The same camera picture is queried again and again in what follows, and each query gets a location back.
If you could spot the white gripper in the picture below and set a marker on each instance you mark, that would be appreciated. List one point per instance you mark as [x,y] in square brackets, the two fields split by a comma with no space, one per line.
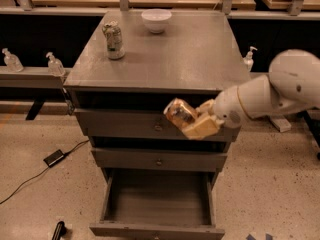
[227,107]

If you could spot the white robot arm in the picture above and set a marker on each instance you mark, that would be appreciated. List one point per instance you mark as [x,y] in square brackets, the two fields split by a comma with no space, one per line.
[291,86]

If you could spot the grey top drawer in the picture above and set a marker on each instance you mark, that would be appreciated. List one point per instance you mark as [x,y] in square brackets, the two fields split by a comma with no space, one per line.
[127,124]

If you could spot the grey wooden drawer cabinet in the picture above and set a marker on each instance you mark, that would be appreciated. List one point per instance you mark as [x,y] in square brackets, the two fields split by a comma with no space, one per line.
[194,59]

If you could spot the grey middle drawer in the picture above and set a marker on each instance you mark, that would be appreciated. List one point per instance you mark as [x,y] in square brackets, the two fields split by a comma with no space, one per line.
[158,159]

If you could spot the grey open bottom drawer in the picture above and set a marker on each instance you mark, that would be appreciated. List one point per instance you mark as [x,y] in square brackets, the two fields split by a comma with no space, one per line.
[158,205]

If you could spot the clear pump bottle right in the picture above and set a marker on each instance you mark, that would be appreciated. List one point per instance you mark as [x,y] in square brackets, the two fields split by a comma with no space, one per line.
[248,59]

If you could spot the clear pump bottle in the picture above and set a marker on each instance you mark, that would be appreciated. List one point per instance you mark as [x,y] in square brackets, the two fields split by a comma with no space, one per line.
[12,61]
[248,59]
[55,65]

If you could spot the white ceramic bowl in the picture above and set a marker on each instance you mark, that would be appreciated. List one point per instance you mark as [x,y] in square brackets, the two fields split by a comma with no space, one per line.
[156,20]

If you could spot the black power adapter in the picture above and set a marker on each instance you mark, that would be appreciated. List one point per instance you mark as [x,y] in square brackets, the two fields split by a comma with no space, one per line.
[54,158]

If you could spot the black cylindrical object on floor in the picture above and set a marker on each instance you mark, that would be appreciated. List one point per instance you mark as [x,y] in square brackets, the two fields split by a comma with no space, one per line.
[60,230]

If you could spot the clear pump bottle far left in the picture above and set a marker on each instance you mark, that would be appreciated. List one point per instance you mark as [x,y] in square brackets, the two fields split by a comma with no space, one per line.
[12,61]

